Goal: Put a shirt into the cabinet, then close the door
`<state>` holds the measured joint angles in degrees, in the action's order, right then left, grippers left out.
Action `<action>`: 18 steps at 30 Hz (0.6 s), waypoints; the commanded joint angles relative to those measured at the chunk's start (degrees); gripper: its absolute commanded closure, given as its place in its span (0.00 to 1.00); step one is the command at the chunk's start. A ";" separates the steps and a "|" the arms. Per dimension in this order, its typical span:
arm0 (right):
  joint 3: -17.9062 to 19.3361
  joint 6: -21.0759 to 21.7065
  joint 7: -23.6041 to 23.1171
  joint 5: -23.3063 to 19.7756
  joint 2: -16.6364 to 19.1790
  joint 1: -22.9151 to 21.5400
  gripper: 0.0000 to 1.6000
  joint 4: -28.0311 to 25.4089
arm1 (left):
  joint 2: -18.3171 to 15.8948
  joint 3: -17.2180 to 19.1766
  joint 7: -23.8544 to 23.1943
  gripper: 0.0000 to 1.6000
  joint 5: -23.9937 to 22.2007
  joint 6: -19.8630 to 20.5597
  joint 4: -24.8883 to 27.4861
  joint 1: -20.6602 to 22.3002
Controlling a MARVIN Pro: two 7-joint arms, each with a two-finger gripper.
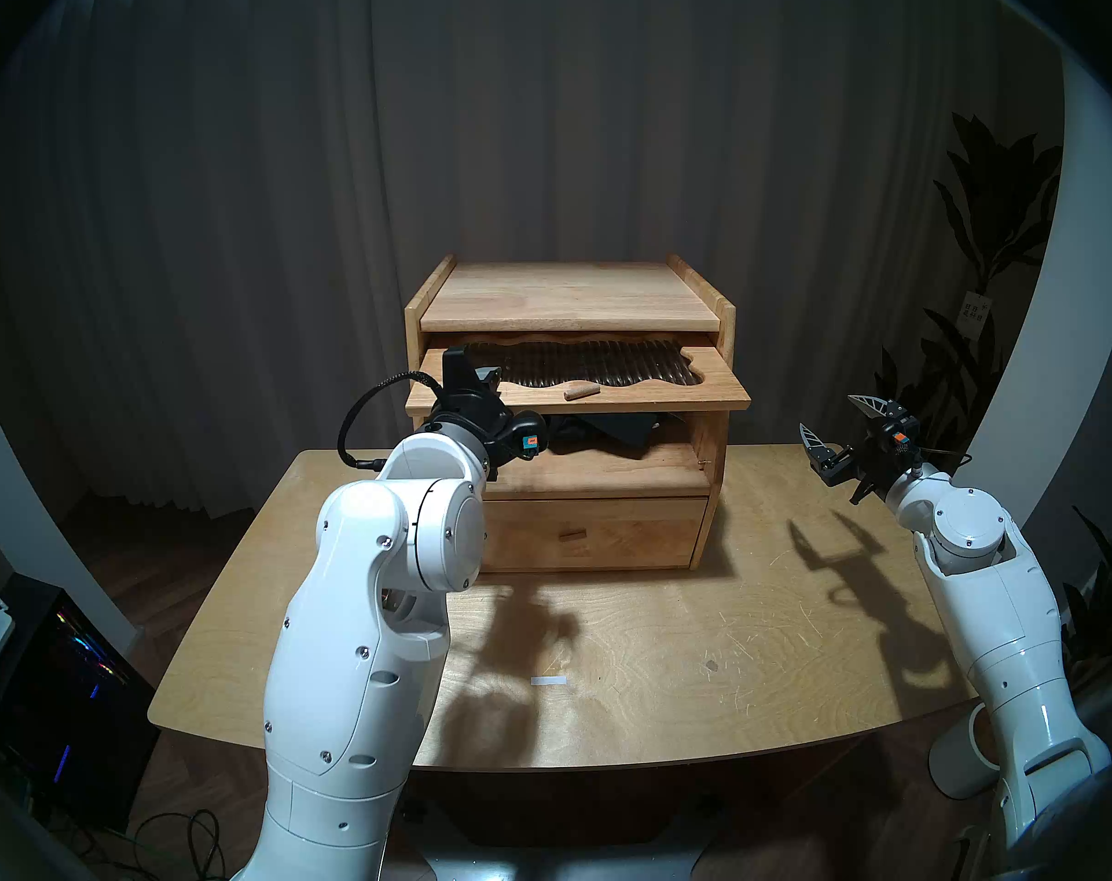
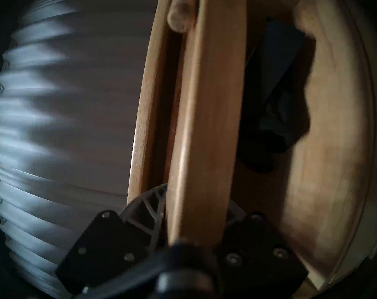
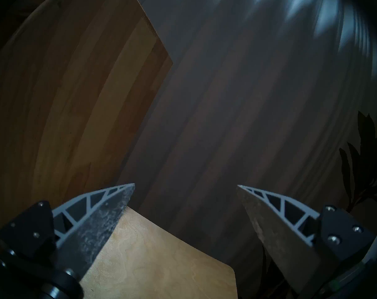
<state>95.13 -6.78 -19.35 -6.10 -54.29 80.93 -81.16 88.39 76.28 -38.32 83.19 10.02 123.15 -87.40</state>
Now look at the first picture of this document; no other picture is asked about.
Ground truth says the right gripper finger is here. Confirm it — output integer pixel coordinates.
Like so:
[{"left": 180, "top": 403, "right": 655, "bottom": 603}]
[
  {"left": 800, "top": 422, "right": 856, "bottom": 488},
  {"left": 848, "top": 395, "right": 920, "bottom": 433}
]

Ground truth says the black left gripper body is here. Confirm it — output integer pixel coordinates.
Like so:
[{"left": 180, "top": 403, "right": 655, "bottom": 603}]
[{"left": 425, "top": 390, "right": 517, "bottom": 482}]

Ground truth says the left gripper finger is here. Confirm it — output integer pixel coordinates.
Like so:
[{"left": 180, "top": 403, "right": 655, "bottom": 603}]
[{"left": 441, "top": 345, "right": 503, "bottom": 397}]

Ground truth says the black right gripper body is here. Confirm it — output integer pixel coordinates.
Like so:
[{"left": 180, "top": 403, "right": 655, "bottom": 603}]
[{"left": 849, "top": 430, "right": 916, "bottom": 507}]

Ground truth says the black shirt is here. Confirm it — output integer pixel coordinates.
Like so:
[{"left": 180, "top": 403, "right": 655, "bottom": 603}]
[{"left": 547, "top": 413, "right": 690, "bottom": 449}]

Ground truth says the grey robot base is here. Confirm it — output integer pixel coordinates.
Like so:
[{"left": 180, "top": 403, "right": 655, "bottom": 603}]
[{"left": 418, "top": 833, "right": 722, "bottom": 881}]

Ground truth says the wooden cabinet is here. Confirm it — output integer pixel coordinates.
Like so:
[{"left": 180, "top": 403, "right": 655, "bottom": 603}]
[{"left": 404, "top": 253, "right": 737, "bottom": 575}]

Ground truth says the white curved arch panel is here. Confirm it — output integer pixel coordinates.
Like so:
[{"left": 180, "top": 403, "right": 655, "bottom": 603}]
[
  {"left": 0, "top": 347, "right": 139, "bottom": 655},
  {"left": 950, "top": 44, "right": 1112, "bottom": 559}
]

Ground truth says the tall dark leafy plant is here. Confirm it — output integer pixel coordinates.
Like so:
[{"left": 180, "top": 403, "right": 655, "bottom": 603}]
[{"left": 872, "top": 108, "right": 1066, "bottom": 485}]

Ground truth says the grey curtain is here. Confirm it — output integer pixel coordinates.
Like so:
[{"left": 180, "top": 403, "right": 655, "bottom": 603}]
[{"left": 0, "top": 0, "right": 1062, "bottom": 522}]

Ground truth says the small dark leafy plant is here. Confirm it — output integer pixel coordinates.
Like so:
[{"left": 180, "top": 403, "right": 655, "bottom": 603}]
[{"left": 1047, "top": 507, "right": 1112, "bottom": 706}]

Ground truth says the white plant pot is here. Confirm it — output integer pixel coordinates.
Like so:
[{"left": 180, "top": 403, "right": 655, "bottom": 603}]
[{"left": 928, "top": 705, "right": 1002, "bottom": 802}]

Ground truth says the black computer tower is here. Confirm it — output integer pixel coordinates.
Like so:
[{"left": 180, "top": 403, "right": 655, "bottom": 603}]
[{"left": 0, "top": 576, "right": 162, "bottom": 830}]

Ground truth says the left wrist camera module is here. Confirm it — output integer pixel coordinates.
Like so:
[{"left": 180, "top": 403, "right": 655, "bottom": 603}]
[{"left": 508, "top": 409, "right": 548, "bottom": 464}]

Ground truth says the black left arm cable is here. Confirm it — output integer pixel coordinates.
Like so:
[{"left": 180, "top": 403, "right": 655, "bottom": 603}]
[{"left": 337, "top": 372, "right": 447, "bottom": 473}]

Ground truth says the wooden drawer with peg handle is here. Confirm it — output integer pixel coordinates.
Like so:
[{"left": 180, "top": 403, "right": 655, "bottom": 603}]
[{"left": 478, "top": 496, "right": 709, "bottom": 574}]

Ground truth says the black floor cable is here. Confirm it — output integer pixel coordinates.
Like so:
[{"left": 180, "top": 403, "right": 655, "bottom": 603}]
[{"left": 120, "top": 808, "right": 231, "bottom": 881}]

